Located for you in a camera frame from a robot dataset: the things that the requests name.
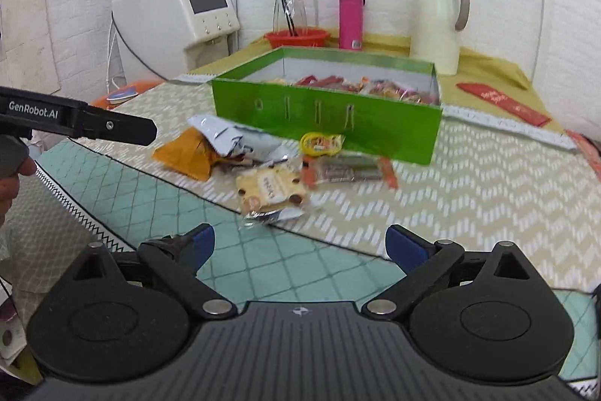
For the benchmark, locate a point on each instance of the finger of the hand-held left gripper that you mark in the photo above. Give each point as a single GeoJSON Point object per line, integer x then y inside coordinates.
{"type": "Point", "coordinates": [117, 126]}

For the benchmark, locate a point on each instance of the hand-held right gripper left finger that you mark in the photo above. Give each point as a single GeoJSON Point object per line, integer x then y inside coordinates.
{"type": "Point", "coordinates": [204, 241]}

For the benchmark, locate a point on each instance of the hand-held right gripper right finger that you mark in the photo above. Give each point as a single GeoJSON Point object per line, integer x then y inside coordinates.
{"type": "Point", "coordinates": [404, 246]}

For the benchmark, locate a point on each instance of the clear biscuit packet red print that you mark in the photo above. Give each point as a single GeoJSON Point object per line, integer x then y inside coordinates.
{"type": "Point", "coordinates": [272, 192]}

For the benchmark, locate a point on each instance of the green cardboard box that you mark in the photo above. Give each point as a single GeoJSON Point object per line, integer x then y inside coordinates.
{"type": "Point", "coordinates": [281, 109]}

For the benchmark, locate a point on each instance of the pile of small snack packets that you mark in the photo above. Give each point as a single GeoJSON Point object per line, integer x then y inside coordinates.
{"type": "Point", "coordinates": [371, 88]}

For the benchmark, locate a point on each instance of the person's left hand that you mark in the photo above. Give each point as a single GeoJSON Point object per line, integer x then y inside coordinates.
{"type": "Point", "coordinates": [8, 194]}

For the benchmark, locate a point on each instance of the orange snack packet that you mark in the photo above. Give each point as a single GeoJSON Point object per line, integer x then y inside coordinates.
{"type": "Point", "coordinates": [185, 154]}

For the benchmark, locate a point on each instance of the beige board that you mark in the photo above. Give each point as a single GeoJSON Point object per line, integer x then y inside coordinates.
{"type": "Point", "coordinates": [28, 30]}

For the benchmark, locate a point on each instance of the orange-ended snack bar packet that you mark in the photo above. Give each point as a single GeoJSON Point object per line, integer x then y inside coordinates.
{"type": "Point", "coordinates": [347, 171]}

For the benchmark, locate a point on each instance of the silver foil snack packet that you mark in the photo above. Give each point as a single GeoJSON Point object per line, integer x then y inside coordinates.
{"type": "Point", "coordinates": [220, 131]}

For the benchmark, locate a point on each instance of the white appliance with screen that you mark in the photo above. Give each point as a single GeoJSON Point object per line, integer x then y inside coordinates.
{"type": "Point", "coordinates": [150, 20]}

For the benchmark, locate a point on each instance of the yellow round snack packet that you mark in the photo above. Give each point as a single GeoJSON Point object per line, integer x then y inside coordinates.
{"type": "Point", "coordinates": [321, 143]}

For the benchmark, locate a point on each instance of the red envelope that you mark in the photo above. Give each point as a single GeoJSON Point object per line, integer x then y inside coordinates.
{"type": "Point", "coordinates": [504, 105]}

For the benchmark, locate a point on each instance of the red plastic basket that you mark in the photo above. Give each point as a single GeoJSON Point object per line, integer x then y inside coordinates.
{"type": "Point", "coordinates": [300, 40]}

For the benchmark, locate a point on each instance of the black straw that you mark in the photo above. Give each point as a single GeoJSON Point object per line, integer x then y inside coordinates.
{"type": "Point", "coordinates": [283, 1]}
{"type": "Point", "coordinates": [289, 18]}

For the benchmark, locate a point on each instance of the red flat packet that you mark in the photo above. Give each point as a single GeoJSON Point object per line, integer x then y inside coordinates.
{"type": "Point", "coordinates": [587, 152]}

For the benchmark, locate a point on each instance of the glass pitcher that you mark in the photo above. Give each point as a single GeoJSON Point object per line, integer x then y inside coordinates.
{"type": "Point", "coordinates": [293, 6]}

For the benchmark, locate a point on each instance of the cream thermos jug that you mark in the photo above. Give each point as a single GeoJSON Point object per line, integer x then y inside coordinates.
{"type": "Point", "coordinates": [434, 30]}

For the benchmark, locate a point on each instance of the pink bottle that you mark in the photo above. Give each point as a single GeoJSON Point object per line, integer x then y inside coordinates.
{"type": "Point", "coordinates": [351, 16]}

